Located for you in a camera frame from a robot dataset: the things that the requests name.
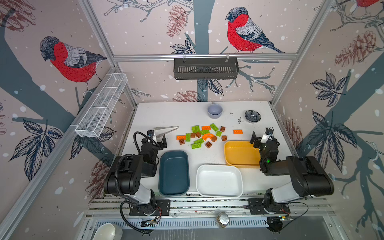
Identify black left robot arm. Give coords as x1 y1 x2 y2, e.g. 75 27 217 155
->
103 130 168 216

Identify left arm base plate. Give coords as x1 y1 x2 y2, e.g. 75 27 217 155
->
129 199 171 217

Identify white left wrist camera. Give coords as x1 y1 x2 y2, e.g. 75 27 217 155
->
147 130 156 140

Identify lavender plastic cup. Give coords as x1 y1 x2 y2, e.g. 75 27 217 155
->
207 102 223 119

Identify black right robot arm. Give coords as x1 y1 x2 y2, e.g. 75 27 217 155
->
248 129 335 214

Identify orange lego plate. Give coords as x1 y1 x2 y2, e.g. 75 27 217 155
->
177 135 186 141

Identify yellow rectangular tray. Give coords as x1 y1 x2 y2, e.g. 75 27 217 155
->
224 141 261 169

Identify brown lego brick front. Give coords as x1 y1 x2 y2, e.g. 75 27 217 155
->
206 142 213 149

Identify orange curved lego arch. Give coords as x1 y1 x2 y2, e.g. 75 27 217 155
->
202 133 217 142

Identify white bowl at bottom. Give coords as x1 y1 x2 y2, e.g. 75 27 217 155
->
93 223 123 240

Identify white wire mesh basket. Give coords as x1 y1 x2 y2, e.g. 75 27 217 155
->
75 73 128 138

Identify metal tongs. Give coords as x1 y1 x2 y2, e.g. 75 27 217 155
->
154 126 179 139

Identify dark teal rectangular tray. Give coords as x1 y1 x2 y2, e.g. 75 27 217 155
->
159 151 190 197

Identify green long lego brick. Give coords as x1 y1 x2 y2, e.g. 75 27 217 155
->
191 143 202 150

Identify white rectangular tray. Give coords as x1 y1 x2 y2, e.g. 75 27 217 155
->
196 165 244 199

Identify round silver knob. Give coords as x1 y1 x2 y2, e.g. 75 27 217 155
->
216 212 230 228

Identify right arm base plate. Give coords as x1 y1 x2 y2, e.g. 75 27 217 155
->
247 198 291 215

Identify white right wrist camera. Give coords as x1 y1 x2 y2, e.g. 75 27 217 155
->
261 127 274 143

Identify black hanging wire basket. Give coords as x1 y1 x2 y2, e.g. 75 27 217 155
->
174 58 239 80

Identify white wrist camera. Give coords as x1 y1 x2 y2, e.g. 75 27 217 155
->
147 130 156 140
261 127 274 143

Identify green lego brick top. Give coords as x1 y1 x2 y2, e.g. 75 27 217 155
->
210 124 219 132

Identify orange lego brick right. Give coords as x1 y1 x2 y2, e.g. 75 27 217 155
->
233 130 243 135

